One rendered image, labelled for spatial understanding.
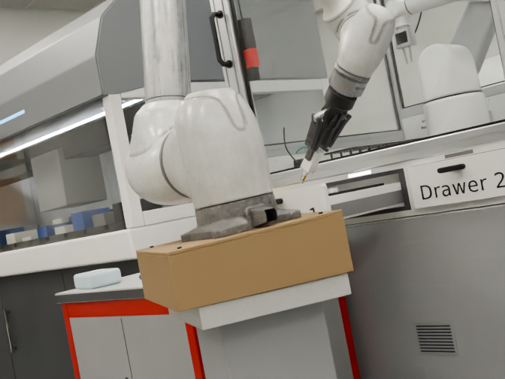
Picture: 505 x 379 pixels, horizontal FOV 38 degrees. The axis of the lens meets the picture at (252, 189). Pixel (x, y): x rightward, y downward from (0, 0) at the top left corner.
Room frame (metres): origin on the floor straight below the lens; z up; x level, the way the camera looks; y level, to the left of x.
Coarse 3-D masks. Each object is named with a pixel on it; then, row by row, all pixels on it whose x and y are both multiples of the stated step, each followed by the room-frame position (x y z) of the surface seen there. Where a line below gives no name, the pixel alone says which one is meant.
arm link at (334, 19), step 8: (320, 0) 1.77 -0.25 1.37; (328, 0) 1.76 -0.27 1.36; (336, 0) 1.76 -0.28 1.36; (344, 0) 1.75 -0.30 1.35; (352, 0) 1.75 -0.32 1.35; (360, 0) 1.76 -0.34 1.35; (328, 8) 1.77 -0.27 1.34; (336, 8) 1.76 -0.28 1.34; (344, 8) 1.75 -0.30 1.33; (352, 8) 1.75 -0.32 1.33; (360, 8) 1.75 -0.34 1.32; (328, 16) 1.78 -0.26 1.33; (336, 16) 1.76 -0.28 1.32; (344, 16) 1.75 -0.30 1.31; (328, 24) 1.79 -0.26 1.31; (336, 24) 1.77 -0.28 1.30; (336, 32) 1.78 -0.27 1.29
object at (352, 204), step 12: (360, 192) 1.83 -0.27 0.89; (372, 192) 1.87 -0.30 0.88; (384, 192) 1.90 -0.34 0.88; (396, 192) 1.94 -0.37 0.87; (336, 204) 1.76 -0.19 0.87; (348, 204) 1.79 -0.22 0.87; (360, 204) 1.82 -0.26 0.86; (372, 204) 1.86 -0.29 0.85; (384, 204) 1.89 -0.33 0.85; (396, 204) 1.93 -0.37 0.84; (348, 216) 1.79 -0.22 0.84
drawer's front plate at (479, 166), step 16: (448, 160) 1.82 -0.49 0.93; (464, 160) 1.79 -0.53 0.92; (480, 160) 1.76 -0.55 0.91; (496, 160) 1.73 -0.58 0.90; (416, 176) 1.89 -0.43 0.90; (432, 176) 1.86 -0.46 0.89; (448, 176) 1.83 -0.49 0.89; (464, 176) 1.80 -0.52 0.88; (480, 176) 1.77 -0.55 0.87; (496, 176) 1.74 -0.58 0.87; (416, 192) 1.90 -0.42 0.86; (432, 192) 1.87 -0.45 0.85; (448, 192) 1.84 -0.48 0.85; (464, 192) 1.80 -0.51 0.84; (480, 192) 1.77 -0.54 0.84; (496, 192) 1.74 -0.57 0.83
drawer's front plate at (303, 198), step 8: (320, 184) 1.71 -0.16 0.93; (280, 192) 1.80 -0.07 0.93; (288, 192) 1.79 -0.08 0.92; (296, 192) 1.77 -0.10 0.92; (304, 192) 1.75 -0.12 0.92; (312, 192) 1.73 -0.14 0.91; (320, 192) 1.71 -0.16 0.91; (288, 200) 1.79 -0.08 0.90; (296, 200) 1.77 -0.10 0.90; (304, 200) 1.75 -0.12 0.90; (312, 200) 1.73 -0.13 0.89; (320, 200) 1.72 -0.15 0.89; (328, 200) 1.72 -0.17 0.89; (280, 208) 1.81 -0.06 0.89; (288, 208) 1.79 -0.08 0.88; (296, 208) 1.77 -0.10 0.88; (304, 208) 1.76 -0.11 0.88; (320, 208) 1.72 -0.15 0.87; (328, 208) 1.71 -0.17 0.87
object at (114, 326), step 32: (96, 288) 2.05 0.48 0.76; (128, 288) 1.87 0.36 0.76; (96, 320) 2.02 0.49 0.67; (128, 320) 1.91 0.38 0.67; (160, 320) 1.81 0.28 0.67; (96, 352) 2.04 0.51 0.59; (128, 352) 1.93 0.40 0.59; (160, 352) 1.83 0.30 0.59; (192, 352) 1.73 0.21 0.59; (352, 352) 2.09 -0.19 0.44
